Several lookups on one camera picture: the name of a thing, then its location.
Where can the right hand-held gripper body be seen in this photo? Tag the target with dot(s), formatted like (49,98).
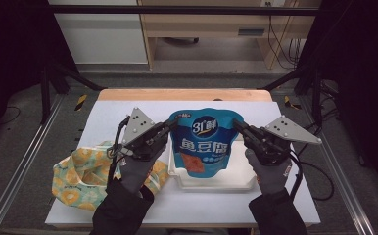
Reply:
(285,130)

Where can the black curtain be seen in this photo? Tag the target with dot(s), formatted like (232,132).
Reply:
(366,65)
(10,49)

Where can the person's right hand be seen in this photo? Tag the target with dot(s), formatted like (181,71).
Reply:
(272,178)

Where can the person's left hand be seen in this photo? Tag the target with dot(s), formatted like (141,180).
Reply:
(136,173)

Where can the aluminium floor rail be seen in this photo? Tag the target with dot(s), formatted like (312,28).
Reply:
(30,153)
(337,169)

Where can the white table cover board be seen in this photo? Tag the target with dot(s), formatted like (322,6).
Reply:
(193,205)

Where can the blue snack pouch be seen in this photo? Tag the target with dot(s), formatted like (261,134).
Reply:
(206,147)

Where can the white plastic tray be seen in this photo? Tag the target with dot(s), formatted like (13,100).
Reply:
(239,173)

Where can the white cabinet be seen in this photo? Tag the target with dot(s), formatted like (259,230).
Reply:
(102,39)

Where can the yellow black tape piece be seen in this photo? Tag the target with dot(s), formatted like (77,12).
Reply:
(289,102)
(81,102)

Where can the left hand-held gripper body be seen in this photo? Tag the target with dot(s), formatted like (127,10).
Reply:
(138,127)

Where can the green orange-print cloth bag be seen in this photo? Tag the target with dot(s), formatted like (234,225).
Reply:
(79,182)

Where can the black horizontal frame bar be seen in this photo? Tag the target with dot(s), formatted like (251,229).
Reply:
(177,9)

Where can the black metal stand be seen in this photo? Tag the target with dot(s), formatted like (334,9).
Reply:
(317,94)
(45,94)

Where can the light wooden desk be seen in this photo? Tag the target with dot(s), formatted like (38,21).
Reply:
(203,23)

